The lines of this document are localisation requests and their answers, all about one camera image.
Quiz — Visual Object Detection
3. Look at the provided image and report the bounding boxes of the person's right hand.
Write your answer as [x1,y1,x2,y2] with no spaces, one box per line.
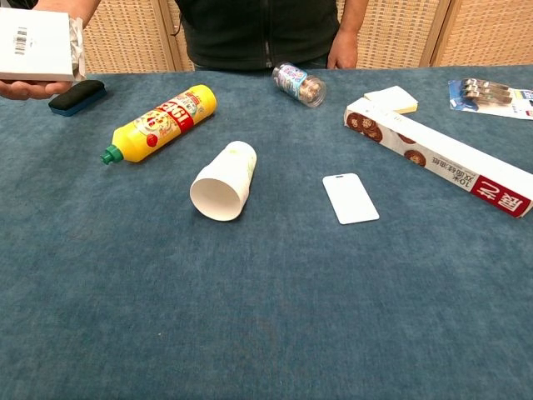
[0,78,74,101]

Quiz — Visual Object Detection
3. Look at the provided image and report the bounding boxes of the person's left hand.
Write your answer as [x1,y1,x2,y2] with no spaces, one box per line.
[326,27,359,70]

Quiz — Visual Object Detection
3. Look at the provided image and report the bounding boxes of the person's left forearm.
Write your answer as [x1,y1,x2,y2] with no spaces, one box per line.
[335,0,369,33]

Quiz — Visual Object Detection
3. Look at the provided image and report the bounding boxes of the person's right forearm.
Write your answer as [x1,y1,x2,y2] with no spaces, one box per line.
[32,0,103,31]

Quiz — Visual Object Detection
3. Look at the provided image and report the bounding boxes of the person's black jacket torso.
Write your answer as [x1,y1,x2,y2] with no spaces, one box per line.
[173,0,341,71]

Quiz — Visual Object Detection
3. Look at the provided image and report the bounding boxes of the long white baking paper box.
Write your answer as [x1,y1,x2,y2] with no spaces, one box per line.
[343,98,533,219]

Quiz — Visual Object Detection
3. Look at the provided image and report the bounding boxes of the blue black board eraser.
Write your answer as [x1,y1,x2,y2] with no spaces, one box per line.
[47,79,107,118]

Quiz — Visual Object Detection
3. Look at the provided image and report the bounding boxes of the wicker screen panel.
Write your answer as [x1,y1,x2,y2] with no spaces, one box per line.
[431,0,533,68]
[160,0,196,73]
[81,0,178,75]
[336,0,453,70]

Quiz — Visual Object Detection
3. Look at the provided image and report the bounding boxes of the clear plastic jar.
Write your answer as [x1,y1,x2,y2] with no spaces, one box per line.
[271,62,327,108]

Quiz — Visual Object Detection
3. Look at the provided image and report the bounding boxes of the yellow sticky note pad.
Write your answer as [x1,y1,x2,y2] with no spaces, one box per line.
[363,85,419,116]

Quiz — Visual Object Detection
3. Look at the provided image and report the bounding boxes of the yellow bottle green cap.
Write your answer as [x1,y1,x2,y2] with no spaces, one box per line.
[99,84,218,166]

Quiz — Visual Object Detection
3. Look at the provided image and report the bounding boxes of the blister pack with metal clips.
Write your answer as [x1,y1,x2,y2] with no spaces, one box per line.
[448,77,533,121]

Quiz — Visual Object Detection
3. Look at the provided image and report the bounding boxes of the white paper cup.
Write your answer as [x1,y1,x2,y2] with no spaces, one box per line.
[189,140,258,223]

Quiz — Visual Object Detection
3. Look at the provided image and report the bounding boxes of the blue tablecloth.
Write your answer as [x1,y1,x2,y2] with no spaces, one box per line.
[0,64,533,400]

